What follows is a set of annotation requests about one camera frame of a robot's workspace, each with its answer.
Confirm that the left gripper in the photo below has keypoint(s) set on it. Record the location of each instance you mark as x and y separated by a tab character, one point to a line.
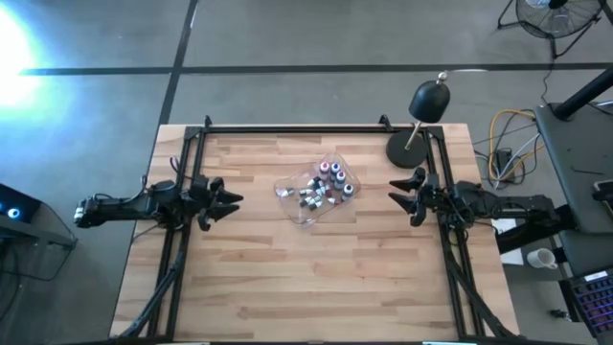
198	196

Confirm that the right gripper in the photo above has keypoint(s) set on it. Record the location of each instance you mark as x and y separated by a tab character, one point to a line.
436	196

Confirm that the large black-cap coloring bottle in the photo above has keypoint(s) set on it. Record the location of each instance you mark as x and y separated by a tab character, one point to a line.
347	190

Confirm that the large blue-cap coloring bottle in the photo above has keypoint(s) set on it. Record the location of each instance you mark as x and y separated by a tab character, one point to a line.
335	168

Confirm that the large red-cap coloring bottle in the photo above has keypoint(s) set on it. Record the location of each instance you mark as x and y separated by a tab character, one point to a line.
324	168

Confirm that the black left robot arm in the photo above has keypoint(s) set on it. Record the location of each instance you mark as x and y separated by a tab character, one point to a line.
124	206

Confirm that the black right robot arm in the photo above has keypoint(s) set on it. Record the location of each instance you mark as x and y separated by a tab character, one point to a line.
507	206

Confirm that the small food coloring bottle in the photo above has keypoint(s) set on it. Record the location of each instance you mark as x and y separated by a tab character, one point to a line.
304	202
330	189
333	200
288	192
320	191
315	205

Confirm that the large purple-cap coloring bottle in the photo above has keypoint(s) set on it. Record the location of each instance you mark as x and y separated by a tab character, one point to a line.
340	177

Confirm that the small black-cap coloring bottle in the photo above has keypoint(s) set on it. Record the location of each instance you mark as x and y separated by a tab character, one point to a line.
315	182
305	192

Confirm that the clear plastic container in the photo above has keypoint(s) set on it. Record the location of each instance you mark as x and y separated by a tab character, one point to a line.
306	218

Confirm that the black desk lamp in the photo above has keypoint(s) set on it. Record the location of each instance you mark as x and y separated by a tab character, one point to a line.
429	103

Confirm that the white paper sheet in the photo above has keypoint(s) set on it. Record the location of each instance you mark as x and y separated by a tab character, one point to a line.
503	225
512	256

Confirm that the black power strip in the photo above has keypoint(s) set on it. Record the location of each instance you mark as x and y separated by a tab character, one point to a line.
504	160

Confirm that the black desk leg beam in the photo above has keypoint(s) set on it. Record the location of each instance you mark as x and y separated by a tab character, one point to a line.
531	237

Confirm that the white mug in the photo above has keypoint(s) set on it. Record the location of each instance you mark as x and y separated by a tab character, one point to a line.
541	259

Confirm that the black desk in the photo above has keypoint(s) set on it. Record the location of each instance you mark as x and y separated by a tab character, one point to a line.
574	158

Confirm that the small black plug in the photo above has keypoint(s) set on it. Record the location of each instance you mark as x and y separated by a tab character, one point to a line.
558	314

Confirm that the black pole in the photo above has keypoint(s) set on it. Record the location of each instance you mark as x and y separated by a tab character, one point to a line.
584	93

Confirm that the black box blue light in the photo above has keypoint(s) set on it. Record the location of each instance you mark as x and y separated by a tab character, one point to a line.
14	203

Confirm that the backlit keyboard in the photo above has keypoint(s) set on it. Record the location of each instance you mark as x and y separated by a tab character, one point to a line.
594	299

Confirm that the black floor fan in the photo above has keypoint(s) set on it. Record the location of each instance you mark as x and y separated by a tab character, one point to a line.
551	24

